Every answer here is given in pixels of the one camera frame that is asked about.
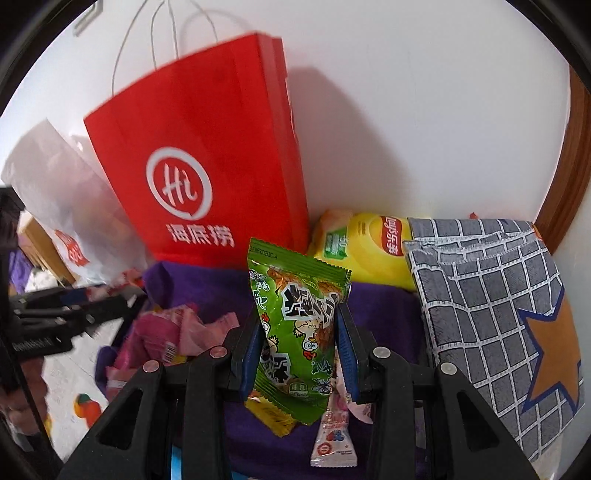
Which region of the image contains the green snack packet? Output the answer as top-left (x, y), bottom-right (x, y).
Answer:
top-left (247, 237), bottom-right (352, 425)

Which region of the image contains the black cable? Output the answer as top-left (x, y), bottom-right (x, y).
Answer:
top-left (4, 351), bottom-right (63, 467)

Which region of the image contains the grey checked folded cloth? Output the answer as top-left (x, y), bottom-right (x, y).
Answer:
top-left (402, 216), bottom-right (585, 464)

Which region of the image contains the pink white candy packet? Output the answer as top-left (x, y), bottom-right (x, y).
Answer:
top-left (310, 351), bottom-right (374, 468)

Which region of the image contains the yellow chips bag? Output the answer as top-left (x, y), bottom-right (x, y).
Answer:
top-left (307, 209), bottom-right (419, 291)

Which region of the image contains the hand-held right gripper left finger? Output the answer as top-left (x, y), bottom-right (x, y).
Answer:
top-left (58, 314), bottom-right (269, 480)

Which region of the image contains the purple cloth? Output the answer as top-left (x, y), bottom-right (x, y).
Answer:
top-left (95, 261), bottom-right (435, 480)

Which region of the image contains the magenta snack packet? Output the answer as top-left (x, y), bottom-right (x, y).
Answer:
top-left (106, 305), bottom-right (199, 402)

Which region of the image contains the person's left hand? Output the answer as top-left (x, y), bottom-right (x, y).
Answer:
top-left (0, 357), bottom-right (49, 437)

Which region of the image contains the wooden furniture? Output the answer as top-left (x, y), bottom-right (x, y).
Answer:
top-left (17, 217), bottom-right (77, 284)

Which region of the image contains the red paper bag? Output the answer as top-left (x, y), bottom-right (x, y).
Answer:
top-left (83, 0), bottom-right (310, 268)

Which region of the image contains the brown wooden frame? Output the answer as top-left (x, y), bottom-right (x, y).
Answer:
top-left (536, 65), bottom-right (591, 252)

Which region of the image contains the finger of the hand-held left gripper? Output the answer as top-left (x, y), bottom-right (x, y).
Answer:
top-left (9, 282), bottom-right (146, 309)
top-left (16, 298), bottom-right (139, 340)

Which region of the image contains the white plastic bag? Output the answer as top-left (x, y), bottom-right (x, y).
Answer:
top-left (0, 117), bottom-right (148, 287)

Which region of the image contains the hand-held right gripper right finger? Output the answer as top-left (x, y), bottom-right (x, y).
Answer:
top-left (335, 305), bottom-right (541, 480)

